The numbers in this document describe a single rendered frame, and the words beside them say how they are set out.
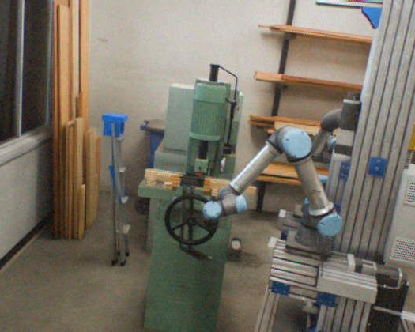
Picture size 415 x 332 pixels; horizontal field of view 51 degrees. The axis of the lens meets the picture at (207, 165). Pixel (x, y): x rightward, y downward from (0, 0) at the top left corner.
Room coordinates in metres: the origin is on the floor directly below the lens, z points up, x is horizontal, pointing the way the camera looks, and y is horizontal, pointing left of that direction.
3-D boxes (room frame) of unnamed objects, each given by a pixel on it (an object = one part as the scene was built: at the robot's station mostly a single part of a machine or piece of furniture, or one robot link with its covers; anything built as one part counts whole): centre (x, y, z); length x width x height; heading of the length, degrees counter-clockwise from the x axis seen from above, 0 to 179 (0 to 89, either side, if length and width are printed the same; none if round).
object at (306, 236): (2.07, -0.56, 0.87); 0.15 x 0.15 x 0.10
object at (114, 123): (3.22, 0.68, 0.58); 0.27 x 0.25 x 1.16; 91
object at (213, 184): (2.51, -0.01, 0.92); 0.60 x 0.02 x 0.04; 88
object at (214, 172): (2.80, 0.03, 1.16); 0.22 x 0.22 x 0.72; 88
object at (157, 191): (2.41, 0.07, 0.87); 0.61 x 0.30 x 0.06; 88
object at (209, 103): (2.51, 0.04, 1.35); 0.18 x 0.18 x 0.31
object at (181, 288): (2.63, 0.03, 0.36); 0.58 x 0.45 x 0.71; 178
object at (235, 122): (2.72, -0.12, 1.23); 0.09 x 0.08 x 0.15; 178
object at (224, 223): (2.64, 0.03, 0.76); 0.57 x 0.45 x 0.09; 178
